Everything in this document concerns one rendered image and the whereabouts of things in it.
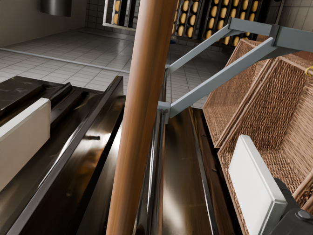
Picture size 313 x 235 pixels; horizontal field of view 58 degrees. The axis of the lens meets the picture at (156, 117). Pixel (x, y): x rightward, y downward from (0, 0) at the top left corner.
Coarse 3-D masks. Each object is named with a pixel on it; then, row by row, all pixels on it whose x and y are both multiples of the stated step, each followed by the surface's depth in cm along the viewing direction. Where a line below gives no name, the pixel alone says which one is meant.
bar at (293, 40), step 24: (240, 24) 103; (264, 24) 103; (264, 48) 61; (288, 48) 61; (312, 48) 59; (168, 72) 111; (240, 72) 63; (192, 96) 65; (168, 120) 68; (144, 192) 37; (144, 216) 32
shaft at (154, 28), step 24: (144, 0) 22; (168, 0) 22; (144, 24) 22; (168, 24) 23; (144, 48) 23; (168, 48) 24; (144, 72) 24; (144, 96) 24; (144, 120) 25; (120, 144) 27; (144, 144) 27; (120, 168) 28; (144, 168) 28; (120, 192) 28; (120, 216) 29
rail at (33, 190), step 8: (104, 96) 137; (96, 104) 125; (88, 112) 116; (80, 128) 101; (72, 136) 94; (64, 144) 89; (64, 152) 84; (56, 160) 80; (48, 168) 76; (40, 176) 72; (40, 184) 69; (32, 192) 66; (24, 200) 63; (16, 208) 61; (24, 208) 61; (16, 216) 58; (8, 224) 56; (0, 232) 54
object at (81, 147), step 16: (112, 96) 144; (96, 112) 116; (112, 112) 145; (96, 128) 113; (112, 128) 147; (80, 144) 91; (96, 144) 114; (64, 160) 80; (80, 160) 92; (96, 160) 115; (48, 176) 72; (64, 176) 78; (80, 176) 93; (48, 192) 67; (64, 192) 78; (80, 192) 93; (32, 208) 61; (48, 208) 68; (64, 208) 79; (16, 224) 56; (32, 224) 59; (48, 224) 68; (64, 224) 79
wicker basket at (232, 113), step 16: (240, 48) 169; (240, 80) 176; (256, 80) 121; (224, 96) 180; (240, 96) 179; (272, 96) 123; (208, 112) 174; (224, 112) 172; (240, 112) 126; (272, 112) 139; (224, 128) 152
